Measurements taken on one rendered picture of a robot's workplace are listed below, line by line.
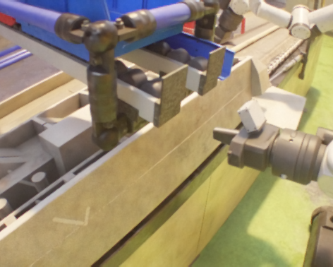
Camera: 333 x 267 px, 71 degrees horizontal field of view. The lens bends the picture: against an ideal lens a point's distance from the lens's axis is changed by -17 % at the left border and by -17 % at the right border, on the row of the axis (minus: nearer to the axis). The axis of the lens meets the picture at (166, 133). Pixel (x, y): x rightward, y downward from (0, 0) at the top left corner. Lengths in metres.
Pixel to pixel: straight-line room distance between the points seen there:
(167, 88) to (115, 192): 0.28
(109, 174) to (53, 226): 0.14
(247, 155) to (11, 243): 0.41
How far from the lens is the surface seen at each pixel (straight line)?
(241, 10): 1.06
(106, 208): 0.52
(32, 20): 0.38
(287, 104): 1.13
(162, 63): 0.42
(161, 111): 0.31
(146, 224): 0.67
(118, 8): 0.52
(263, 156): 0.46
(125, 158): 0.51
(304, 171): 0.45
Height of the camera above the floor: 1.33
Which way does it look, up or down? 38 degrees down
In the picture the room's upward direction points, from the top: straight up
